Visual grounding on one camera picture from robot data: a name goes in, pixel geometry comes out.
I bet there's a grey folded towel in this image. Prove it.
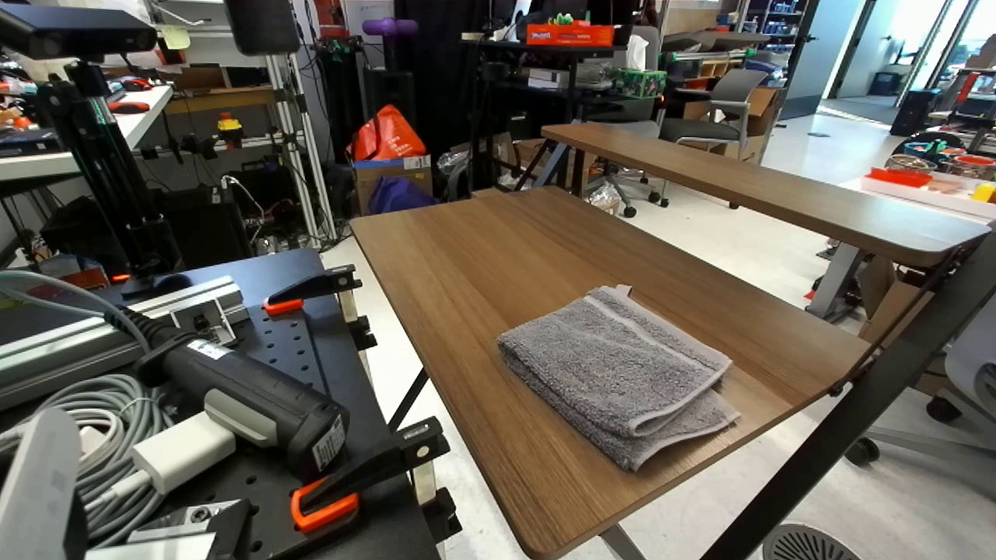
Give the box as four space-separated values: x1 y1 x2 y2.
493 282 744 475

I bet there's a purple bag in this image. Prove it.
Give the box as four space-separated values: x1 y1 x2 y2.
364 176 438 218

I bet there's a cardboard box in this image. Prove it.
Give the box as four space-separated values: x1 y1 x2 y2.
744 83 788 166
352 154 438 218

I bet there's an orange bag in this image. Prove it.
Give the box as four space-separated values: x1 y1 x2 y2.
349 103 432 166

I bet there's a white metal rack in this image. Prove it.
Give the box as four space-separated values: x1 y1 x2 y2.
262 51 343 249

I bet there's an orange crate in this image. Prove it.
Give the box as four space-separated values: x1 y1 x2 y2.
518 18 619 53

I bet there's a black cylindrical device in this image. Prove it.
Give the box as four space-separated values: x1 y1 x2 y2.
120 307 352 482

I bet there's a white power adapter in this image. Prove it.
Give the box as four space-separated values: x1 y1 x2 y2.
131 407 239 499

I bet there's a white work table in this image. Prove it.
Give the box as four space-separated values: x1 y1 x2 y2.
0 81 178 186

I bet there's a round fan grille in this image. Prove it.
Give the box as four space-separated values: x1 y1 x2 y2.
760 521 863 560

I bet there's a black tripod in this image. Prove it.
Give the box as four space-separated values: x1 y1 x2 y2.
37 57 187 279

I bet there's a black bin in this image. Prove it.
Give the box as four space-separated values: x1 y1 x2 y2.
886 89 944 139

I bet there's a table with colourful clutter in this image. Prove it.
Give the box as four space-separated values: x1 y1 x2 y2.
863 127 996 223

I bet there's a grey flat bar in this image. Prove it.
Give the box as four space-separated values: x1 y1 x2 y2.
0 407 86 560

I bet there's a black clamp orange handle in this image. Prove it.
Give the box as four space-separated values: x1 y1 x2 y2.
286 415 453 538
259 261 364 320

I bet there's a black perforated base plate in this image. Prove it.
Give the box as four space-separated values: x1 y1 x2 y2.
97 247 468 560

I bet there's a wooden table with black frame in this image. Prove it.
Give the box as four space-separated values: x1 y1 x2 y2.
387 229 996 560

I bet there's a grey cable bundle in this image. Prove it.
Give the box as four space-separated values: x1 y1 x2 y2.
0 371 178 552

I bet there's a silver metal bracket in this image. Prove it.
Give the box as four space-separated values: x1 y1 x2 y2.
83 499 255 560

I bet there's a silver aluminium rail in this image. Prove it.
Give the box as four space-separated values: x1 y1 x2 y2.
0 271 251 415

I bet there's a black camera on tripod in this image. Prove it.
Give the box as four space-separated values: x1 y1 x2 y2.
0 5 160 62

